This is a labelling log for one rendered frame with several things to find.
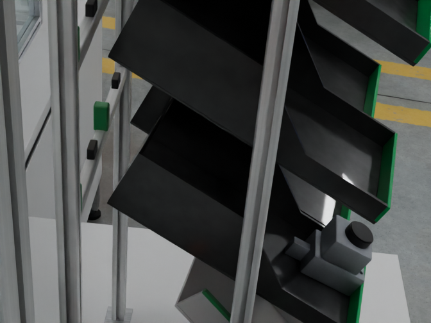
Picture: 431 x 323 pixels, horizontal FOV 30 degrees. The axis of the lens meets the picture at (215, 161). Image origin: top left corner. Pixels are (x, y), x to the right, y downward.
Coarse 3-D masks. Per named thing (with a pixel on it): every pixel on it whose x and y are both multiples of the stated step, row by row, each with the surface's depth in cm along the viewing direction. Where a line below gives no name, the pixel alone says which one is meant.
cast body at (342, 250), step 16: (336, 224) 84; (352, 224) 84; (320, 240) 86; (336, 240) 82; (352, 240) 83; (368, 240) 83; (304, 256) 86; (320, 256) 84; (336, 256) 83; (352, 256) 83; (368, 256) 83; (304, 272) 85; (320, 272) 85; (336, 272) 85; (352, 272) 84; (336, 288) 86; (352, 288) 86
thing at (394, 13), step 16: (320, 0) 62; (336, 0) 62; (352, 0) 62; (368, 0) 62; (384, 0) 69; (400, 0) 71; (416, 0) 73; (352, 16) 62; (368, 16) 62; (384, 16) 62; (400, 16) 69; (416, 16) 71; (368, 32) 63; (384, 32) 62; (400, 32) 62; (416, 32) 62; (400, 48) 63; (416, 48) 62
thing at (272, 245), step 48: (144, 144) 76; (192, 144) 88; (240, 144) 86; (144, 192) 77; (192, 192) 75; (240, 192) 90; (288, 192) 88; (192, 240) 78; (240, 240) 77; (288, 240) 88; (288, 288) 83
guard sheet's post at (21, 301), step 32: (0, 0) 20; (0, 32) 21; (0, 64) 20; (0, 96) 21; (0, 128) 21; (0, 160) 21; (0, 192) 22; (0, 224) 22; (0, 256) 23; (0, 288) 23; (32, 288) 27; (0, 320) 24; (32, 320) 27
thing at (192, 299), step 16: (192, 272) 89; (208, 272) 91; (192, 288) 88; (208, 288) 90; (224, 288) 92; (176, 304) 84; (192, 304) 84; (208, 304) 83; (224, 304) 91; (256, 304) 96; (272, 304) 98; (192, 320) 85; (208, 320) 84; (224, 320) 84; (256, 320) 94; (272, 320) 97; (288, 320) 99
